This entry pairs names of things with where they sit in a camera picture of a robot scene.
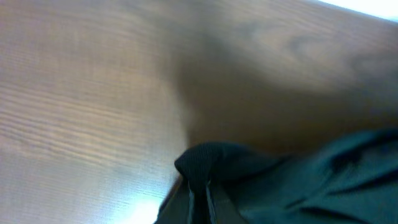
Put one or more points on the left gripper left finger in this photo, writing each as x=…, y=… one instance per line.
x=177, y=208

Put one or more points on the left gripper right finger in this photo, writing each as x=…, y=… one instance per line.
x=220, y=206

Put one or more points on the black t-shirt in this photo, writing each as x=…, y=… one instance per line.
x=351, y=180

